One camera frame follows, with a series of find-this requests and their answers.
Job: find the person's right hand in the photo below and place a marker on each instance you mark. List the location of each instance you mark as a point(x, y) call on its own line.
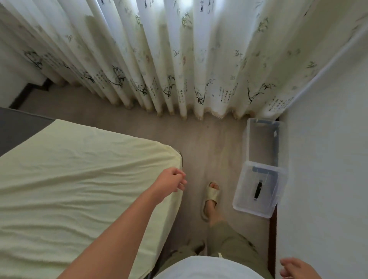
point(299, 271)

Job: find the person's left hand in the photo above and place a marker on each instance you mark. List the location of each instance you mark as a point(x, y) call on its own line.
point(166, 182)

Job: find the person's right fingers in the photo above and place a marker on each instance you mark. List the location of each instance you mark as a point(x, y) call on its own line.
point(287, 263)

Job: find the person's left fingers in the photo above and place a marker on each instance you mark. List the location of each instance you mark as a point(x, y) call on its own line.
point(181, 179)

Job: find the person's left forearm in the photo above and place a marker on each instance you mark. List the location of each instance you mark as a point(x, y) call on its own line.
point(115, 232)

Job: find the beige slipper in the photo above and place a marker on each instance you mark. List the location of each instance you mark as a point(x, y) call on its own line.
point(209, 198)

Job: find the person's right leg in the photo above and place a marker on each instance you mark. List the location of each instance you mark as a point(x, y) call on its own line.
point(214, 211)

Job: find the olive green shorts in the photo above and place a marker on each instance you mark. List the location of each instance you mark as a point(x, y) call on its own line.
point(230, 244)

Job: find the clear plastic storage box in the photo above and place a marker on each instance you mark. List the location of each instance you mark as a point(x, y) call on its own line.
point(263, 140)
point(247, 198)

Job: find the black folding knife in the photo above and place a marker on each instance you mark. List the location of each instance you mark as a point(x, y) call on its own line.
point(258, 190)

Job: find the white shirt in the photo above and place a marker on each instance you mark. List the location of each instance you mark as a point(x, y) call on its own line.
point(207, 268)

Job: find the pale yellow bed sheet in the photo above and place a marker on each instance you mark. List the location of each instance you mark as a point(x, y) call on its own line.
point(72, 186)

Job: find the white bamboo print curtain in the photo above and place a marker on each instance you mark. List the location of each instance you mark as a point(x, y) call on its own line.
point(184, 57)

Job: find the grey mattress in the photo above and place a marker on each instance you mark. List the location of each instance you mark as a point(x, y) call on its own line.
point(20, 126)

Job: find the dark baseboard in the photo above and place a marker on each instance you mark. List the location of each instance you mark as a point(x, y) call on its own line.
point(28, 92)

